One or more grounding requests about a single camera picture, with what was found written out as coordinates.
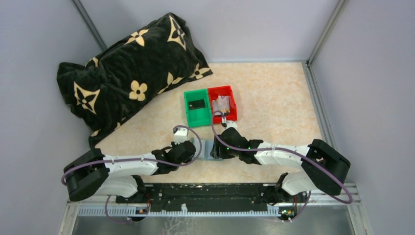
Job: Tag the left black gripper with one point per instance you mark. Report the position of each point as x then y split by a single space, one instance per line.
173 145

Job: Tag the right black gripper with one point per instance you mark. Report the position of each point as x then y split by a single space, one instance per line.
218 151

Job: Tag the sage green card holder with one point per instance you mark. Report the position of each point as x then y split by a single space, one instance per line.
207 147

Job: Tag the green plastic bin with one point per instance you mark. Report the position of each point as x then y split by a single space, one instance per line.
198 117

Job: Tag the red plastic bin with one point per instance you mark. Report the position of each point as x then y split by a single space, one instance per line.
213 93

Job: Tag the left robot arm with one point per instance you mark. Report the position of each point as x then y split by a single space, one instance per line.
95 173

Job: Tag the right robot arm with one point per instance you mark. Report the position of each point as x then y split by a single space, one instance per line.
319 165

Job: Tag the stack of cards in red bin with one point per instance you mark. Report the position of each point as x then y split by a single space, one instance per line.
222 103

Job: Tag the black floral pillow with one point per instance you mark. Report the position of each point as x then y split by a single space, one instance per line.
116 84

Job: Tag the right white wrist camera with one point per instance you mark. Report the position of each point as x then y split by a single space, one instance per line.
229 124

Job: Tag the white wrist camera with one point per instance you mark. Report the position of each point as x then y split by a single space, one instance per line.
180 135
229 124

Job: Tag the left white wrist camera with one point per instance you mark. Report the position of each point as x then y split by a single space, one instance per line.
180 135

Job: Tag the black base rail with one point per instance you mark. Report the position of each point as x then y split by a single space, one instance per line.
243 197

